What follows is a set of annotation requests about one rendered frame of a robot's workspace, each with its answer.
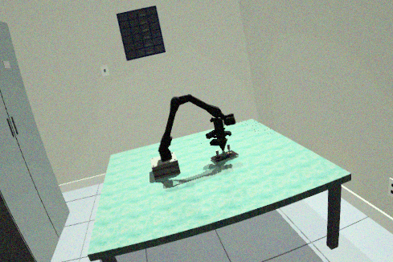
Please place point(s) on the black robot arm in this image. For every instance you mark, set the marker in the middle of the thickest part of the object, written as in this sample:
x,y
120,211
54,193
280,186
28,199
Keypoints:
x,y
165,154

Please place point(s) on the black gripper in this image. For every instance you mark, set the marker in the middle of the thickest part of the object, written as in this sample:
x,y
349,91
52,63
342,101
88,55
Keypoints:
x,y
221,140

